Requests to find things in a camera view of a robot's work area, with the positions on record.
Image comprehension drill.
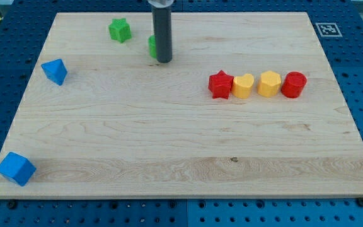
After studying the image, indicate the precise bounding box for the green cylinder block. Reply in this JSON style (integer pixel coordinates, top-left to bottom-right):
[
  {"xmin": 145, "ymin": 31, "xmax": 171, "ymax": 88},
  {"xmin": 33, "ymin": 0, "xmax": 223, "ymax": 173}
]
[{"xmin": 148, "ymin": 35, "xmax": 156, "ymax": 59}]

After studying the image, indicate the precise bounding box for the red star block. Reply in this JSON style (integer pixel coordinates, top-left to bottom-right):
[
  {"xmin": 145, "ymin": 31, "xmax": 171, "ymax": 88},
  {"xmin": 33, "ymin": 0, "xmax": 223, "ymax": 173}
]
[{"xmin": 208, "ymin": 70, "xmax": 234, "ymax": 99}]

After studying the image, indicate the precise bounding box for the green star block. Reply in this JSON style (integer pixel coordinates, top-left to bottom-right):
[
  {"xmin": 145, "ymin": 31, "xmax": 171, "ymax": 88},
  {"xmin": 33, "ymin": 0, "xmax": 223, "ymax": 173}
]
[{"xmin": 108, "ymin": 18, "xmax": 132, "ymax": 43}]

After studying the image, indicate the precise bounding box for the light wooden board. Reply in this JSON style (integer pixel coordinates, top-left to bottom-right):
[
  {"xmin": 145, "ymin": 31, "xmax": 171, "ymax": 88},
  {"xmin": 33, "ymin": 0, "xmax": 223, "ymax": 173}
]
[{"xmin": 0, "ymin": 12, "xmax": 363, "ymax": 200}]

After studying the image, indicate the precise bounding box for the yellow heart block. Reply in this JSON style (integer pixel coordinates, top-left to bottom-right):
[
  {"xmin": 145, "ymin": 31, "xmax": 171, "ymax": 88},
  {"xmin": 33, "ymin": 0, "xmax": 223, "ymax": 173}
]
[{"xmin": 231, "ymin": 74, "xmax": 255, "ymax": 99}]

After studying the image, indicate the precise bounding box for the yellow hexagon block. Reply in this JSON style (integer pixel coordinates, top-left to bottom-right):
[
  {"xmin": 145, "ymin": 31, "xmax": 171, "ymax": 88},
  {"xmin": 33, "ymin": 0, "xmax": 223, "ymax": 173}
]
[{"xmin": 257, "ymin": 71, "xmax": 282, "ymax": 98}]

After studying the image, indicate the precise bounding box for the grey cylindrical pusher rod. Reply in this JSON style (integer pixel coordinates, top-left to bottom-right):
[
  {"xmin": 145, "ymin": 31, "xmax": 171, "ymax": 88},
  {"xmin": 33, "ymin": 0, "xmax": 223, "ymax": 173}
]
[{"xmin": 152, "ymin": 6, "xmax": 173, "ymax": 63}]

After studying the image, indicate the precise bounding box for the red cylinder block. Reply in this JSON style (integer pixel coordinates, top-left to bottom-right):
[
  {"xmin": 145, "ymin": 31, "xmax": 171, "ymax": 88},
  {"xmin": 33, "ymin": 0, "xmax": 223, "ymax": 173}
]
[{"xmin": 281, "ymin": 71, "xmax": 307, "ymax": 98}]

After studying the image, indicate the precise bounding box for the blue triangle block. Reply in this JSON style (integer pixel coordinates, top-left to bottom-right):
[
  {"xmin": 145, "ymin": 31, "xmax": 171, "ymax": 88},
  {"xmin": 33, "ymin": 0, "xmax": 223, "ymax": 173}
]
[{"xmin": 41, "ymin": 59, "xmax": 67, "ymax": 86}]

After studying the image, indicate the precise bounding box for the white fiducial marker tag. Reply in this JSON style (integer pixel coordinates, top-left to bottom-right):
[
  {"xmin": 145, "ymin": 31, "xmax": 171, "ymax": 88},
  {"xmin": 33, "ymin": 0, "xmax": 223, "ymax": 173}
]
[{"xmin": 315, "ymin": 22, "xmax": 342, "ymax": 37}]

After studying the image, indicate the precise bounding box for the blue cube block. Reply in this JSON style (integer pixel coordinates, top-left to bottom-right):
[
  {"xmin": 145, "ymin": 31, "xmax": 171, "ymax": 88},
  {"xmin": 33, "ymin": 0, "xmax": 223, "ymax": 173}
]
[{"xmin": 0, "ymin": 152, "xmax": 37, "ymax": 187}]

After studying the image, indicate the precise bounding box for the silver rod mount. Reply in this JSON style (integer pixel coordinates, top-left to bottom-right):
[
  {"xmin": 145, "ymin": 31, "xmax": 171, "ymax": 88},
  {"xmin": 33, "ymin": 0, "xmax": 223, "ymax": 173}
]
[{"xmin": 147, "ymin": 0, "xmax": 175, "ymax": 8}]

